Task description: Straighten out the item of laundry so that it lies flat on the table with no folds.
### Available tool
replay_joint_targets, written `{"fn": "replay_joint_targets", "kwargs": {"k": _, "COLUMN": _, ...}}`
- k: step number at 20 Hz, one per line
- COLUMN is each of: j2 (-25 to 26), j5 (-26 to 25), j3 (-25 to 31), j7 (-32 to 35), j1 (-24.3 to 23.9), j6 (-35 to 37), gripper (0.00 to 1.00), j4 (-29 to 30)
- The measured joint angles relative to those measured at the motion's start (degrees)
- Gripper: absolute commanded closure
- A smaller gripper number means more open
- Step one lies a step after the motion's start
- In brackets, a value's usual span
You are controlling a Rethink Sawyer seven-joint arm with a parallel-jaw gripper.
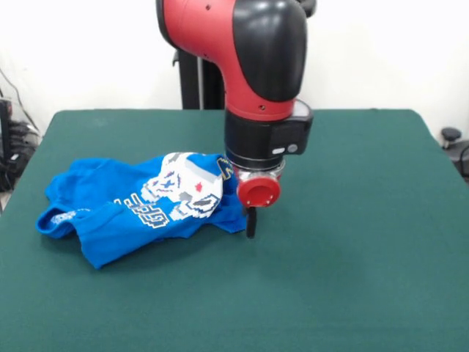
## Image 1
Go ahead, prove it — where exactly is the black cable bundle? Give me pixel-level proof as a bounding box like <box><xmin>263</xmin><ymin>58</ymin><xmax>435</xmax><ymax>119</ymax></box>
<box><xmin>0</xmin><ymin>120</ymin><xmax>42</xmax><ymax>192</ymax></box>

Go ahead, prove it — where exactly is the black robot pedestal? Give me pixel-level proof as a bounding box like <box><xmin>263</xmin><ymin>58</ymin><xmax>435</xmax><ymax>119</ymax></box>
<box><xmin>171</xmin><ymin>0</ymin><xmax>316</xmax><ymax>111</ymax></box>

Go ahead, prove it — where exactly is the blue printed t-shirt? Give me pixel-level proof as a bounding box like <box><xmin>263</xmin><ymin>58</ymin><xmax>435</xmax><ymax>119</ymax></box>
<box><xmin>34</xmin><ymin>150</ymin><xmax>248</xmax><ymax>271</ymax></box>

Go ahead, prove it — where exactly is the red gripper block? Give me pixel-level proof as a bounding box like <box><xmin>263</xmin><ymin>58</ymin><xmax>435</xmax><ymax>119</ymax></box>
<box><xmin>229</xmin><ymin>158</ymin><xmax>287</xmax><ymax>240</ymax></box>

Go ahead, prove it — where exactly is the dark green table cloth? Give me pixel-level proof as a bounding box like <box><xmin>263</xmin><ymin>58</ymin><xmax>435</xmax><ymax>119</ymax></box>
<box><xmin>0</xmin><ymin>109</ymin><xmax>469</xmax><ymax>352</ymax></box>

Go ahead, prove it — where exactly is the black electronics box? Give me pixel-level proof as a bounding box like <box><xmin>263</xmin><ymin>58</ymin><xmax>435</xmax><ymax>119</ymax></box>
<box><xmin>0</xmin><ymin>98</ymin><xmax>12</xmax><ymax>166</ymax></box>

